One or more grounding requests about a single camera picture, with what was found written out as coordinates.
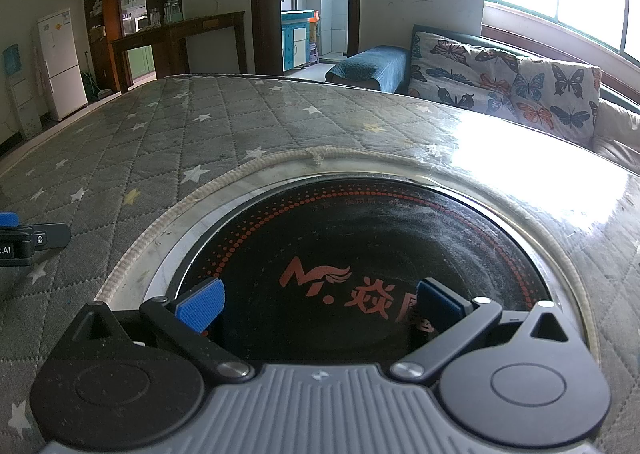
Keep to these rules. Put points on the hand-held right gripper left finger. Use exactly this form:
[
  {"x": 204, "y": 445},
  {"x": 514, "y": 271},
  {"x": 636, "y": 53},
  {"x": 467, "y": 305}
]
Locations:
[{"x": 201, "y": 305}]

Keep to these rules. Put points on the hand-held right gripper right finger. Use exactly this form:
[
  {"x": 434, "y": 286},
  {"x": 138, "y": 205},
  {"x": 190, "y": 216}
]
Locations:
[{"x": 439, "y": 303}]

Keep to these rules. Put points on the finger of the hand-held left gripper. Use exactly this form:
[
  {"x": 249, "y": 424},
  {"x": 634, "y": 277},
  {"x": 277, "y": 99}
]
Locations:
[{"x": 50, "y": 235}]

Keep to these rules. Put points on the round black induction cooktop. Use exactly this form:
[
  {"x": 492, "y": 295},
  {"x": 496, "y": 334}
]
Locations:
[{"x": 325, "y": 234}]

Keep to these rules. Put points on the white water dispenser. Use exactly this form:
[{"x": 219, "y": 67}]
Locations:
[{"x": 24, "y": 103}]

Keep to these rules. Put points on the green mop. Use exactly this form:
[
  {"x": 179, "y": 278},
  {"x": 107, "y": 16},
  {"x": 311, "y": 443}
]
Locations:
[{"x": 95, "y": 86}]

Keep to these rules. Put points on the grey star quilted table cover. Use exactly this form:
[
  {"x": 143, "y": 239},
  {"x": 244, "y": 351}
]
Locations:
[{"x": 200, "y": 133}]

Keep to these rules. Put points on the white refrigerator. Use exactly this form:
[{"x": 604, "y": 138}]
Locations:
[{"x": 60, "y": 63}]

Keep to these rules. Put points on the blue water bottle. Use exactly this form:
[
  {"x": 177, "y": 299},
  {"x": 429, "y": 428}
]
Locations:
[{"x": 10, "y": 59}]

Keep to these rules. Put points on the white microwave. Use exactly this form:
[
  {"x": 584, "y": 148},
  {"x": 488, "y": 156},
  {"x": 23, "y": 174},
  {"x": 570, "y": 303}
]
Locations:
[{"x": 141, "y": 23}]

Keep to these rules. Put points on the butterfly print cushion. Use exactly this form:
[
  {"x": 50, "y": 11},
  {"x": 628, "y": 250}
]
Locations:
[{"x": 500, "y": 78}]

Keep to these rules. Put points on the dark wooden shelf cabinet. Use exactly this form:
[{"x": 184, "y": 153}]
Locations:
[{"x": 107, "y": 8}]

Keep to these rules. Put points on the blue covered stool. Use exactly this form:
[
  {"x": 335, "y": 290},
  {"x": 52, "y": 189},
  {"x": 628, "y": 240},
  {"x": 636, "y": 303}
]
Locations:
[{"x": 372, "y": 66}]

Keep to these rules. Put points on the sofa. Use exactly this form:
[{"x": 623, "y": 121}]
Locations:
[{"x": 617, "y": 128}]

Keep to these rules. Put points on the dark wooden console table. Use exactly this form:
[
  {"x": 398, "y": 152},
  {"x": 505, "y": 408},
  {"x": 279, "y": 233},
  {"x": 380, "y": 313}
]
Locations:
[{"x": 200, "y": 23}]

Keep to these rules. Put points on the purple plastic stool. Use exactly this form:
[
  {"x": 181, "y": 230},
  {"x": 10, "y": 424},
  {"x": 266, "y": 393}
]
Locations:
[{"x": 313, "y": 55}]

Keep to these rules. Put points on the blue plastic drawer cabinet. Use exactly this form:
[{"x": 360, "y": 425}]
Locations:
[{"x": 295, "y": 41}]

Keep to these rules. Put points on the dark wooden door frame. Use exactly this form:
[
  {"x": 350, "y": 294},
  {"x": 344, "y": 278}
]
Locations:
[{"x": 265, "y": 8}]

